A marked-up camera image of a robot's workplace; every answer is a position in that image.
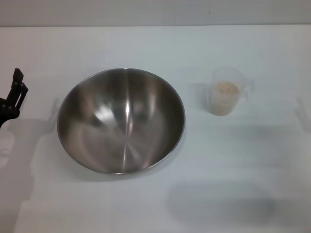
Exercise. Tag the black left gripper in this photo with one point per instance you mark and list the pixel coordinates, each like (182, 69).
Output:
(6, 112)

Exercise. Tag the stainless steel mixing bowl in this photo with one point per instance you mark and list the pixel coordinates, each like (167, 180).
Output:
(121, 121)

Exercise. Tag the clear plastic measuring cup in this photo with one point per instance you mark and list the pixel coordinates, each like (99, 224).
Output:
(219, 76)

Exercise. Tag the white rice grains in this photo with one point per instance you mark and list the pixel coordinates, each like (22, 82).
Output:
(224, 97)

